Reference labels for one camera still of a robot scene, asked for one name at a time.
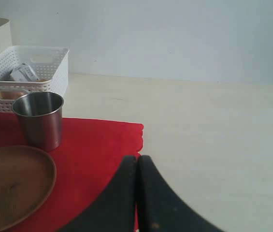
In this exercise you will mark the white woven plastic basket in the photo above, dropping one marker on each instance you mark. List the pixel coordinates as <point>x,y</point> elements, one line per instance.
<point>49,63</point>

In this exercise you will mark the blue white milk carton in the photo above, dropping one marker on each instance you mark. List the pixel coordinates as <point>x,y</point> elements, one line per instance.
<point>23,73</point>

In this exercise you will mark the stainless steel cup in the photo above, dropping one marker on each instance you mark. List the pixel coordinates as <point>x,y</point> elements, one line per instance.
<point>40,117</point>

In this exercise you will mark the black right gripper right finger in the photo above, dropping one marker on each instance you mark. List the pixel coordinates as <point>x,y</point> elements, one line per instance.
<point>159,208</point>

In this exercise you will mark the red scalloped table cloth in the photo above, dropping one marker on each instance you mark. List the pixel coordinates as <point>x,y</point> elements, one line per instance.
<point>86,160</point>

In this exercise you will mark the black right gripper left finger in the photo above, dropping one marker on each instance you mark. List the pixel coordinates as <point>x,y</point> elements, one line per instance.
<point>114,209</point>

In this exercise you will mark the brown round plate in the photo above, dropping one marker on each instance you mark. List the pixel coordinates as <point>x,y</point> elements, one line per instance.
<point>27,178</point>

